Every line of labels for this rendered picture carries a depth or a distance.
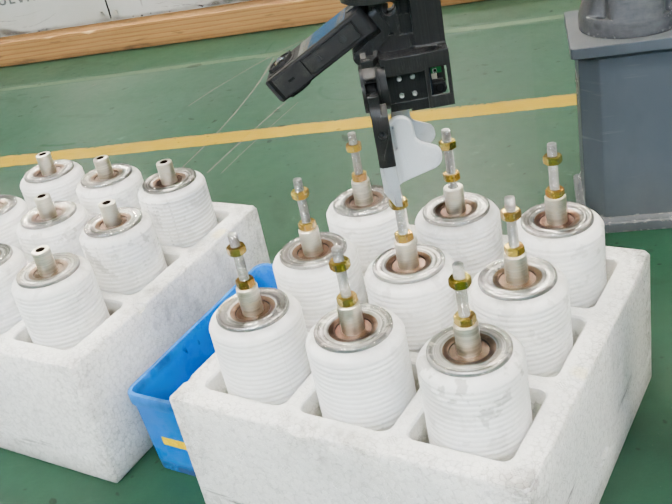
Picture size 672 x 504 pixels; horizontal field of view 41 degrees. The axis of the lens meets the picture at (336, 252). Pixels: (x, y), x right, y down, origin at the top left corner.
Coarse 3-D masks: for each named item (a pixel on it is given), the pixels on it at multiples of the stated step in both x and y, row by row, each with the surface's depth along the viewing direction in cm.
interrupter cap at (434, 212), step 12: (468, 192) 103; (432, 204) 103; (444, 204) 102; (468, 204) 102; (480, 204) 101; (432, 216) 100; (444, 216) 100; (456, 216) 100; (468, 216) 99; (480, 216) 98
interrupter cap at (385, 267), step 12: (384, 252) 95; (420, 252) 94; (432, 252) 93; (384, 264) 93; (396, 264) 93; (420, 264) 92; (432, 264) 91; (444, 264) 91; (384, 276) 91; (396, 276) 91; (408, 276) 90; (420, 276) 90; (432, 276) 90
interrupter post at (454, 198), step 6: (444, 186) 100; (462, 186) 99; (444, 192) 100; (450, 192) 99; (456, 192) 99; (462, 192) 99; (450, 198) 99; (456, 198) 99; (462, 198) 100; (450, 204) 100; (456, 204) 99; (462, 204) 100; (450, 210) 100; (456, 210) 100; (462, 210) 100
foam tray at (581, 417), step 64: (640, 256) 99; (576, 320) 92; (640, 320) 99; (192, 384) 94; (576, 384) 83; (640, 384) 103; (192, 448) 95; (256, 448) 89; (320, 448) 84; (384, 448) 80; (576, 448) 83
